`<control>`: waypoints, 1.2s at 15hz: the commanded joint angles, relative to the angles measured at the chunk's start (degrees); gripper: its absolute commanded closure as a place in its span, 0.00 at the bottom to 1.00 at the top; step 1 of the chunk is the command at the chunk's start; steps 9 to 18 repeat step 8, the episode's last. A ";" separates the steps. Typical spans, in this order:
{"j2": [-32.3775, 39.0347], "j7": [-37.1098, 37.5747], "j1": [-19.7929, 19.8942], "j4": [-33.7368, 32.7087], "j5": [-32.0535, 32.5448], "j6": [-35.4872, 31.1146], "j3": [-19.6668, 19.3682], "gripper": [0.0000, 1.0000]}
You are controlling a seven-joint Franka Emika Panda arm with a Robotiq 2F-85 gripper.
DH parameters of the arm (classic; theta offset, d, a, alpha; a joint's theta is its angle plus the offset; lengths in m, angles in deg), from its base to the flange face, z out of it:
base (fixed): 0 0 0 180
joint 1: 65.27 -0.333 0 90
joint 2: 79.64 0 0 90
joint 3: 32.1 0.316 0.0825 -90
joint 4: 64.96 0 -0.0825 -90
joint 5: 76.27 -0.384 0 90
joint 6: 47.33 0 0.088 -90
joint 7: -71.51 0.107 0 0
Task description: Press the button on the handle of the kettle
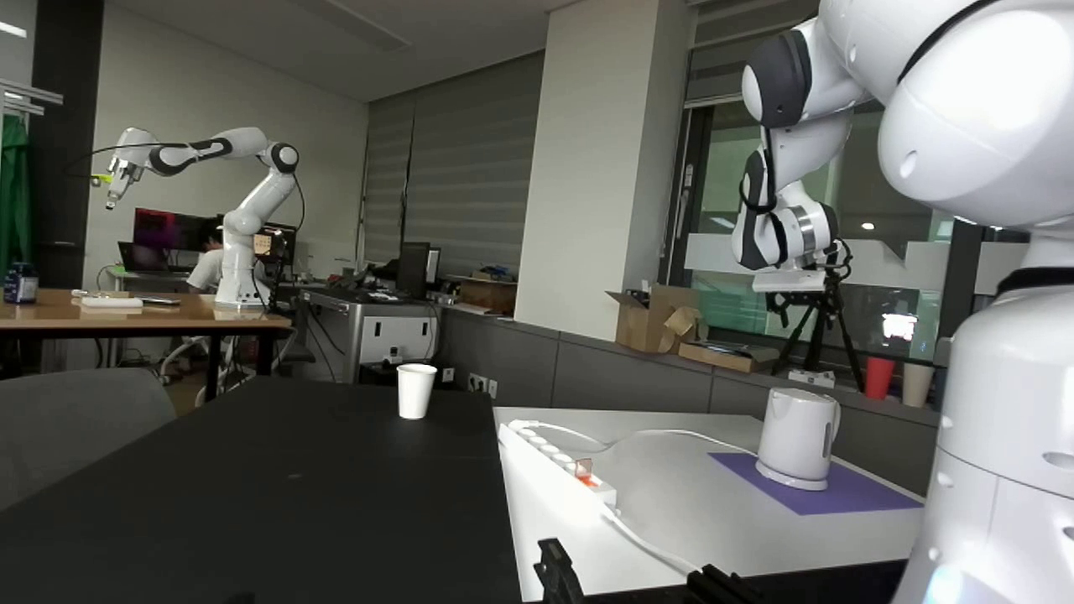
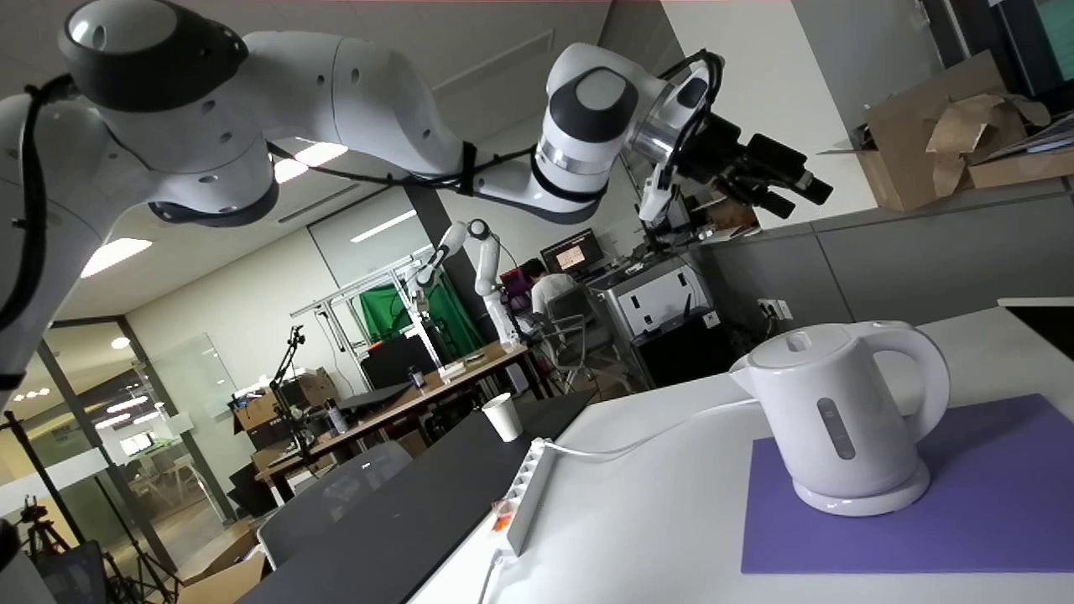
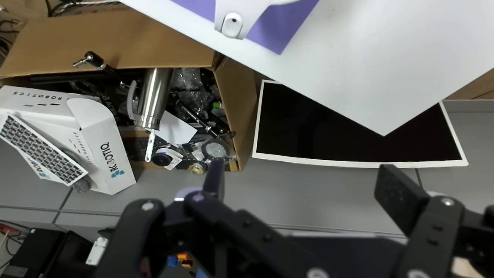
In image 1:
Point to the purple rectangular mat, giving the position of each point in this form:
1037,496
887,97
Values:
861,492

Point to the black camera tripod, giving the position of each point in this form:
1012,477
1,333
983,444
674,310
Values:
825,320

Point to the white electric kettle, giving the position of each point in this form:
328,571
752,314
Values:
792,437

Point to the brown cardboard box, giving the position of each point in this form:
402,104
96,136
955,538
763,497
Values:
654,320

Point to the dark computer monitor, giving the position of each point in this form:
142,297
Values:
168,239

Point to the black table clamp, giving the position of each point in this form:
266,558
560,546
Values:
557,571

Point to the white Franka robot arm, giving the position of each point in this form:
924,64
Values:
983,111

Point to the tan paper cup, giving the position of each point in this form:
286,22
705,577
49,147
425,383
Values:
917,383

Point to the wooden desk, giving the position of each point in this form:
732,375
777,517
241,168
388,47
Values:
113,314

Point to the gray chair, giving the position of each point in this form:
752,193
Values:
67,424

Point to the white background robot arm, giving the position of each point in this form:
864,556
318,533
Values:
239,222

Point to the white power strip orange switch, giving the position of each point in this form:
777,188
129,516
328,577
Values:
566,460

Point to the green cloth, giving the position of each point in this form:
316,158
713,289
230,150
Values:
12,188

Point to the gray window blinds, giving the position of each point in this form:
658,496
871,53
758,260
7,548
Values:
456,168

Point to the white paper cup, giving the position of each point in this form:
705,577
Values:
416,392

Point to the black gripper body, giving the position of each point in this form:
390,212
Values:
839,260

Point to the white metal cabinet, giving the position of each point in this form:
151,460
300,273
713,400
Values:
372,337

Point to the gray partition panel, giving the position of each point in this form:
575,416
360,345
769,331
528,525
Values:
626,375

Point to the white wall outlet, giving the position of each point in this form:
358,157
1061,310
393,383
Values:
479,383

